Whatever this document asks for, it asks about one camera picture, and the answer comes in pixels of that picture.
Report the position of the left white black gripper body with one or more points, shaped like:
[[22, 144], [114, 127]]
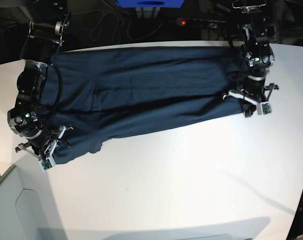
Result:
[[253, 90]]

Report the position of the right white black gripper body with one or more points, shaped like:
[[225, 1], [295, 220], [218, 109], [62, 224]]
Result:
[[42, 144]]

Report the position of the dark blue T-shirt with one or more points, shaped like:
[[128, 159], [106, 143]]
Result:
[[119, 93]]

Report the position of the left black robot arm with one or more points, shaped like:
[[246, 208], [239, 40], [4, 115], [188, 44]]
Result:
[[257, 57]]

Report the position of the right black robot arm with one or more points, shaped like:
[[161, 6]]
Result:
[[47, 22]]

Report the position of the grey tray corner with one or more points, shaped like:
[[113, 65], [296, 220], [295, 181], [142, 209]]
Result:
[[25, 213]]

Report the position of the blue plastic box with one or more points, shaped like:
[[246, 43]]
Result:
[[149, 3]]

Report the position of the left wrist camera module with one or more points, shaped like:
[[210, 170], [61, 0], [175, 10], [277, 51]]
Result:
[[264, 108]]

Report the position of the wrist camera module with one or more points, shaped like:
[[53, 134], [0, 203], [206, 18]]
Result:
[[46, 164], [264, 108]]

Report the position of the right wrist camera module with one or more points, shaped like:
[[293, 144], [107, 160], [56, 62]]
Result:
[[46, 164]]

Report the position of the black power strip red switch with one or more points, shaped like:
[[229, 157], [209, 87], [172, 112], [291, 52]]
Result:
[[199, 23]]

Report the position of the silver aluminium frame post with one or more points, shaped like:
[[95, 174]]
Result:
[[147, 12]]

